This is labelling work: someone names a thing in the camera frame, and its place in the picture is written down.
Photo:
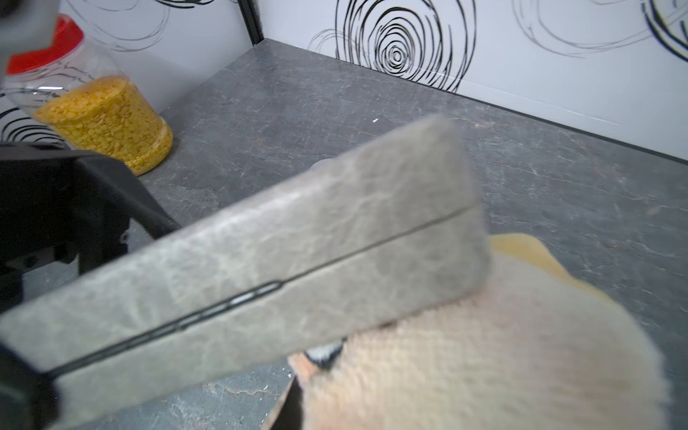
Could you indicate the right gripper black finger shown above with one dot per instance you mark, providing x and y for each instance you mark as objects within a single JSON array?
[{"x": 288, "y": 412}]

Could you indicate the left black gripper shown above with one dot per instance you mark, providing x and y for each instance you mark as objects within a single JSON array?
[{"x": 54, "y": 215}]

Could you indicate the grey rectangular eyeglass case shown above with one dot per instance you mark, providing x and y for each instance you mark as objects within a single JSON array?
[{"x": 385, "y": 231}]

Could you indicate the red lid jar yellow grains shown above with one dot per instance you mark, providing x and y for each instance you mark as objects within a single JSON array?
[{"x": 78, "y": 91}]

